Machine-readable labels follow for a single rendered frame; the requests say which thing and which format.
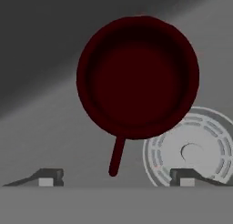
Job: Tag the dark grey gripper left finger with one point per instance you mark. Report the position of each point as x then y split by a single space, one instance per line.
50 175

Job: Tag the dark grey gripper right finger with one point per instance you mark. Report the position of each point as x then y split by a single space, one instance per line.
185 175

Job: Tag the white patterned bowl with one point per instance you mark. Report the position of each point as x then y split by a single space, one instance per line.
209 142

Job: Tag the dark red mug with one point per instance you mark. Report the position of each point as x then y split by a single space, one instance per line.
138 79

